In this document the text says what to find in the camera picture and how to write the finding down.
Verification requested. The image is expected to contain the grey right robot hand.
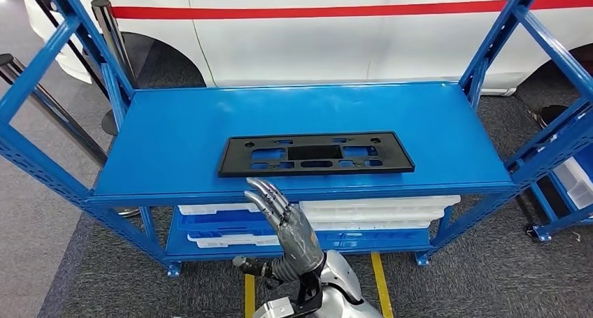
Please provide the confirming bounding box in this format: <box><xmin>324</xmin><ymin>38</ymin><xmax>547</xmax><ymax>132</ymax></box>
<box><xmin>232</xmin><ymin>177</ymin><xmax>326</xmax><ymax>282</ymax></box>

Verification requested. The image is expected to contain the black plastic plate part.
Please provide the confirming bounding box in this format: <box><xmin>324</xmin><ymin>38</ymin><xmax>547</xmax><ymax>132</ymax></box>
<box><xmin>217</xmin><ymin>131</ymin><xmax>416</xmax><ymax>178</ymax></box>

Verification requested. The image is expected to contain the blue metal shelf rack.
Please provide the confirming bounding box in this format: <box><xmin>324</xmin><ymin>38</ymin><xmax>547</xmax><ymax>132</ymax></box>
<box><xmin>0</xmin><ymin>0</ymin><xmax>593</xmax><ymax>278</ymax></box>

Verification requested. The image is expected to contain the white car with red stripe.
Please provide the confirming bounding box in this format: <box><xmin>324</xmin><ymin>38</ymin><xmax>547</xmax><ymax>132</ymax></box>
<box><xmin>23</xmin><ymin>0</ymin><xmax>593</xmax><ymax>97</ymax></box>

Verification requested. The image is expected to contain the thin black pole with base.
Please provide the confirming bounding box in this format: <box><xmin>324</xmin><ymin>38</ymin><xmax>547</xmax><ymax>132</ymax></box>
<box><xmin>22</xmin><ymin>0</ymin><xmax>120</xmax><ymax>137</ymax></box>

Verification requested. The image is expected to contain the blue wheeled storage rack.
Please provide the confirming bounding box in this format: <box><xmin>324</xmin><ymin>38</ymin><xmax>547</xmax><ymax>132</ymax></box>
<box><xmin>524</xmin><ymin>117</ymin><xmax>593</xmax><ymax>243</ymax></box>

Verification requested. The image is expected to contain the black round stanchion base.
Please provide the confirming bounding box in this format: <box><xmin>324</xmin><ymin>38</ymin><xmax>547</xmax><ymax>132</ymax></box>
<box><xmin>532</xmin><ymin>104</ymin><xmax>570</xmax><ymax>128</ymax></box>

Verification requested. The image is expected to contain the white plastic crate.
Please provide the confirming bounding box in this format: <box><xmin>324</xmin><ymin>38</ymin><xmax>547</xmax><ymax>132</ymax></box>
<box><xmin>566</xmin><ymin>186</ymin><xmax>593</xmax><ymax>211</ymax></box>
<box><xmin>552</xmin><ymin>156</ymin><xmax>593</xmax><ymax>193</ymax></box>

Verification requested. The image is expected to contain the blue plastic crate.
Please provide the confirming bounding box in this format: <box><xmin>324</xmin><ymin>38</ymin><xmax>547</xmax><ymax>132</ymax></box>
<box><xmin>573</xmin><ymin>138</ymin><xmax>593</xmax><ymax>170</ymax></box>

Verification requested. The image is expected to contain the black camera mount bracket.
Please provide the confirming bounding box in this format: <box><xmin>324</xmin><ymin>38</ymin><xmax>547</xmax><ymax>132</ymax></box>
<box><xmin>294</xmin><ymin>270</ymin><xmax>324</xmax><ymax>318</ymax></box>

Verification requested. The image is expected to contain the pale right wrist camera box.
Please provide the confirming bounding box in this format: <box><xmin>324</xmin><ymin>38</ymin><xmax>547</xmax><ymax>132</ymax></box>
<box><xmin>252</xmin><ymin>296</ymin><xmax>298</xmax><ymax>318</ymax></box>

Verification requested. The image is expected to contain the chrome stanchion post black cap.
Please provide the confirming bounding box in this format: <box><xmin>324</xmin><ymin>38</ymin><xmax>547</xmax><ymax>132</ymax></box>
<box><xmin>0</xmin><ymin>53</ymin><xmax>141</xmax><ymax>218</ymax></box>
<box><xmin>90</xmin><ymin>0</ymin><xmax>138</xmax><ymax>88</ymax></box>

